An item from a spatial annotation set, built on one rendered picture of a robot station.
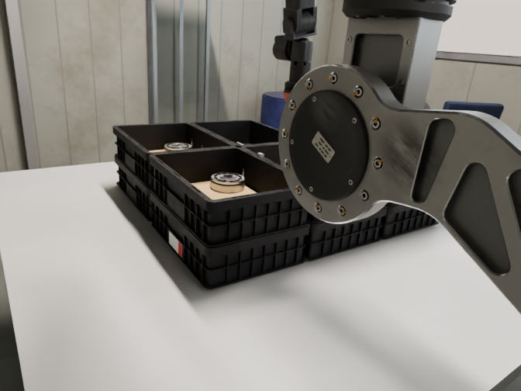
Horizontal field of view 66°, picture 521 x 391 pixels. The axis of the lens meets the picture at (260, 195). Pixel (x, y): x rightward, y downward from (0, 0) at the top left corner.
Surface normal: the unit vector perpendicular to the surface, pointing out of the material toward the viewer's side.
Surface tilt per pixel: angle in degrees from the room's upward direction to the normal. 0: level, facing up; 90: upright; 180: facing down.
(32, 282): 0
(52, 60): 90
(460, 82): 90
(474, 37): 90
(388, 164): 90
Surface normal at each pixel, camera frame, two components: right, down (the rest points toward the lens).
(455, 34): -0.82, 0.15
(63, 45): 0.57, 0.33
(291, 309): 0.07, -0.93
